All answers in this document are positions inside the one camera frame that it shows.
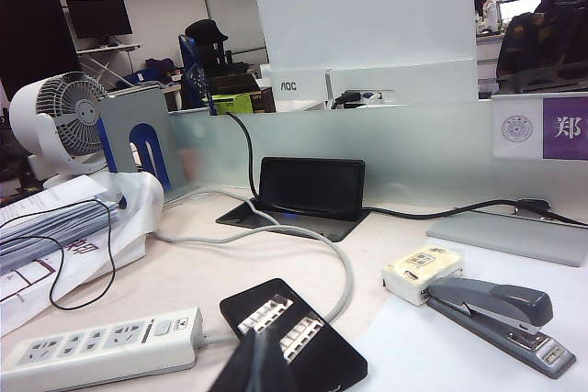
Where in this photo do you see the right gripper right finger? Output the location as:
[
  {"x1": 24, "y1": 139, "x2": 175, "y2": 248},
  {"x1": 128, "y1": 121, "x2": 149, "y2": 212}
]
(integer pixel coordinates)
[{"x1": 256, "y1": 336, "x2": 295, "y2": 392}]

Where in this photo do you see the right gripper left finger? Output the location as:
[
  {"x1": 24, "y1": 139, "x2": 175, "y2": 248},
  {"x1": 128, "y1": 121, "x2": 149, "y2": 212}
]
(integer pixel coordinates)
[{"x1": 209, "y1": 332, "x2": 264, "y2": 392}]

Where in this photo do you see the white power strip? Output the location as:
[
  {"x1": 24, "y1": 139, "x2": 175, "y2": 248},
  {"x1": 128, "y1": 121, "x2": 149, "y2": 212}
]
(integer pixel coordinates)
[{"x1": 0, "y1": 306, "x2": 206, "y2": 392}]

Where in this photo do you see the black smartphone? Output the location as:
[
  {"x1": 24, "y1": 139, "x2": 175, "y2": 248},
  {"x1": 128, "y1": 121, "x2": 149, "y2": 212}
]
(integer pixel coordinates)
[{"x1": 219, "y1": 277, "x2": 368, "y2": 392}]

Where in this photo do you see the small white staple box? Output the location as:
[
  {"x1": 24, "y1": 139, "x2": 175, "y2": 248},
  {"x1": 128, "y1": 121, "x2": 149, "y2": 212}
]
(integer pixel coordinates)
[{"x1": 381, "y1": 244, "x2": 465, "y2": 307}]

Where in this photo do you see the white printed plastic bag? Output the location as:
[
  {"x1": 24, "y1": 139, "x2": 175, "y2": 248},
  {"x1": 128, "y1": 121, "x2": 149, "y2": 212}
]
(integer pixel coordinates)
[{"x1": 0, "y1": 170, "x2": 165, "y2": 338}]

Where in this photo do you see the black desk socket box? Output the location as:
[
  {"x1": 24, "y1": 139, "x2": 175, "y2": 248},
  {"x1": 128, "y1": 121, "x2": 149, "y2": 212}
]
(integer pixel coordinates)
[{"x1": 215, "y1": 156, "x2": 372, "y2": 242}]

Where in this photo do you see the grey stapler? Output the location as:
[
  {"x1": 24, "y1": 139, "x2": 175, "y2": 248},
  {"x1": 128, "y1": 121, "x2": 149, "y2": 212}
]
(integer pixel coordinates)
[{"x1": 425, "y1": 277, "x2": 578, "y2": 380}]

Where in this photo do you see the white paper stack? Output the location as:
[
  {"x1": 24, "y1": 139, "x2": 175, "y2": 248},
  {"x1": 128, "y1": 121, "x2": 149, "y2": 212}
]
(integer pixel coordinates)
[{"x1": 0, "y1": 174, "x2": 121, "y2": 274}]

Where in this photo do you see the frosted glass desk partition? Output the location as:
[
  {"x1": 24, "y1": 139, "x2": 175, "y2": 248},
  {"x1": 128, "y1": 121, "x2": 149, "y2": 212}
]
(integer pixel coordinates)
[{"x1": 164, "y1": 96, "x2": 588, "y2": 228}]

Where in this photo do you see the green box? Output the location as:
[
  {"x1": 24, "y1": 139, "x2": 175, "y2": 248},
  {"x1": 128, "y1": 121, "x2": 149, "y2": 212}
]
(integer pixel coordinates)
[{"x1": 211, "y1": 92, "x2": 253, "y2": 116}]

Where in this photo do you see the grey metal plate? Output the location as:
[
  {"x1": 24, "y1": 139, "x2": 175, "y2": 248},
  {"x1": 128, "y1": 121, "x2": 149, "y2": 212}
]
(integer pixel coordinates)
[{"x1": 425, "y1": 212, "x2": 588, "y2": 268}]

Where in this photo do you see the grey blue metal bookend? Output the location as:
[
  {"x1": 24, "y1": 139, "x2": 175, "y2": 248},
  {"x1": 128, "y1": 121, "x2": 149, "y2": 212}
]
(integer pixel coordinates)
[{"x1": 98, "y1": 87, "x2": 189, "y2": 205}]

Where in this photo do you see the white desk fan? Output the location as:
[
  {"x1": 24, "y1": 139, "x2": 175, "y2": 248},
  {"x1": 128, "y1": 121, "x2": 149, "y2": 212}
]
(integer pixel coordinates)
[{"x1": 7, "y1": 71, "x2": 111, "y2": 191}]

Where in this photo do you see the black hat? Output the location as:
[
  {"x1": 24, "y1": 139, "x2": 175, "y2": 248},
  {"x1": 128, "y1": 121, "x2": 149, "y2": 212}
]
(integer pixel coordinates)
[{"x1": 184, "y1": 18, "x2": 230, "y2": 43}]

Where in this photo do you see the white desk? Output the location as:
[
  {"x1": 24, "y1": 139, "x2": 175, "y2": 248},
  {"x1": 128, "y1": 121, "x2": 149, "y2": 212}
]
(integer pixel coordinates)
[{"x1": 75, "y1": 42, "x2": 141, "y2": 90}]

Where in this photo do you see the glass whiteboard panel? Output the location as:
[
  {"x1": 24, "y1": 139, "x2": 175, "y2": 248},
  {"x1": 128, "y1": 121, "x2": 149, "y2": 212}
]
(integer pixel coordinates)
[{"x1": 195, "y1": 0, "x2": 268, "y2": 59}]

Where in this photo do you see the white monitor back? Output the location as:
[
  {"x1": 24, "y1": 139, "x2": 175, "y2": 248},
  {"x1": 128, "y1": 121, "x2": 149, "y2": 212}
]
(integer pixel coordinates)
[{"x1": 249, "y1": 0, "x2": 480, "y2": 114}]

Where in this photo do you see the small black monitor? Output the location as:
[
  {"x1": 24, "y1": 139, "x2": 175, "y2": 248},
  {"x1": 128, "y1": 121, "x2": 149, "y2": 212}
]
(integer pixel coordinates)
[{"x1": 65, "y1": 0, "x2": 134, "y2": 47}]

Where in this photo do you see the purple white name plate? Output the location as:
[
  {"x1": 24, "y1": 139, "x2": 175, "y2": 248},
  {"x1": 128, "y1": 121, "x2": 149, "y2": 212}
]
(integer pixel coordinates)
[{"x1": 491, "y1": 93, "x2": 588, "y2": 162}]

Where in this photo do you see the large black monitor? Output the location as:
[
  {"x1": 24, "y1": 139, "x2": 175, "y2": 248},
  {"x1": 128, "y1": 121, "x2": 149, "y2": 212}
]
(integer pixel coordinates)
[{"x1": 0, "y1": 0, "x2": 82, "y2": 102}]

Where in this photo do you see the person in dark patterned jacket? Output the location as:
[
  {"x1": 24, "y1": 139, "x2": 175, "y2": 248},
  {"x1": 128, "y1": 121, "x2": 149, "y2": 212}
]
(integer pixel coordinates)
[{"x1": 495, "y1": 0, "x2": 588, "y2": 90}]

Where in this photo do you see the white bottle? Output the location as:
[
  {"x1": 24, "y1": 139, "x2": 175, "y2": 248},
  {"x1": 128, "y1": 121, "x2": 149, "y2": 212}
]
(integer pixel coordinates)
[{"x1": 486, "y1": 0, "x2": 502, "y2": 30}]

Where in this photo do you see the grey power strip cable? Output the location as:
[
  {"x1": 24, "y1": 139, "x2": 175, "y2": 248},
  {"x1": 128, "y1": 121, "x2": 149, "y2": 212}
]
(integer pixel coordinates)
[{"x1": 155, "y1": 187, "x2": 356, "y2": 350}]

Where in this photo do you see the thin black cable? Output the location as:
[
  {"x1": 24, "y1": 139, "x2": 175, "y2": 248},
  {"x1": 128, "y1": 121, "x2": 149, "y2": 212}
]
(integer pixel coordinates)
[{"x1": 0, "y1": 196, "x2": 128, "y2": 311}]

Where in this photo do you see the thick black cable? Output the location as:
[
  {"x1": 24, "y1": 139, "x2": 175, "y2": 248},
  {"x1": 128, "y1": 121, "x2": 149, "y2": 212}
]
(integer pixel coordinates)
[{"x1": 226, "y1": 111, "x2": 261, "y2": 200}]

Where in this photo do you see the black cable with connector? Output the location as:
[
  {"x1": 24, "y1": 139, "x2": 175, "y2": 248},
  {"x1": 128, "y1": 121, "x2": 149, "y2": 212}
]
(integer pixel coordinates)
[{"x1": 362, "y1": 197, "x2": 588, "y2": 228}]

